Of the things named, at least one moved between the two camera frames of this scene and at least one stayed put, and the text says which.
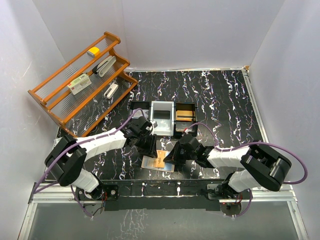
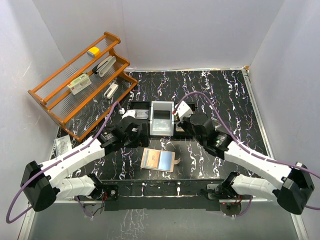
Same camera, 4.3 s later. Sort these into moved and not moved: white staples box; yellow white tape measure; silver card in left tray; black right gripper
Moved: black right gripper
Not moved: yellow white tape measure; white staples box; silver card in left tray
